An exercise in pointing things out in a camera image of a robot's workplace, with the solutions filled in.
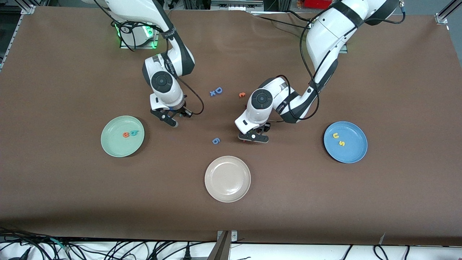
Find off-white round plate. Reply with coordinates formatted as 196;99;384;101
204;156;251;203

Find pale green round plate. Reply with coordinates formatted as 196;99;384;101
101;116;145;158

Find blue round plate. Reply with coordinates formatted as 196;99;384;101
323;121;368;164

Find brown table cover mat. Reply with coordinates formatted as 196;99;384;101
0;6;462;247

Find red box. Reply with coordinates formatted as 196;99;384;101
302;0;334;9

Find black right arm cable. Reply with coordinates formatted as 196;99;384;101
92;0;205;117

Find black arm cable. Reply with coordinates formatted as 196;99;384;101
273;0;405;124
92;0;205;117

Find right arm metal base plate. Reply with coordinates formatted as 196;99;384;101
119;22;160;49

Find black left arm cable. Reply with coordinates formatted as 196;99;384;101
273;0;405;124

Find black cable behind table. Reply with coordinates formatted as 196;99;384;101
249;10;314;30

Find metal table clamp bracket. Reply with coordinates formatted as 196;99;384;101
207;230;239;260

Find teal floor cable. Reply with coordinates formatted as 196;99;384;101
49;237;74;253

